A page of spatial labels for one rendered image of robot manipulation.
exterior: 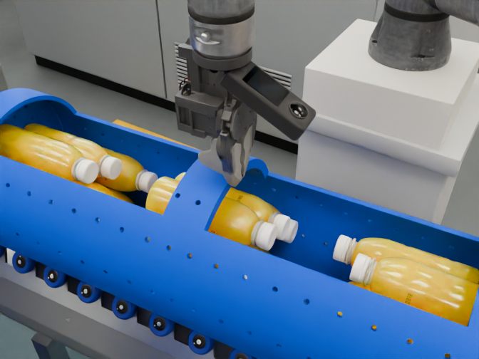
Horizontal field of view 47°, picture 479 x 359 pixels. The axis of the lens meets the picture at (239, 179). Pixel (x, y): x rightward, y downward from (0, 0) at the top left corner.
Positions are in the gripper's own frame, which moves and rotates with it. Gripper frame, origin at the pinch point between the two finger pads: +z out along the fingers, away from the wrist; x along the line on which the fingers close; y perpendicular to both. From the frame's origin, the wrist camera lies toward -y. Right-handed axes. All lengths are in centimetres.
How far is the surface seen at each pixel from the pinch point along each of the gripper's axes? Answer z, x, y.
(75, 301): 30.5, 11.3, 27.4
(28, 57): 122, -177, 242
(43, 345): 60, 9, 46
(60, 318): 35.8, 12.9, 31.0
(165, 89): 107, -161, 125
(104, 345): 37.2, 13.4, 21.0
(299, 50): 64, -155, 47
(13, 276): 31, 12, 42
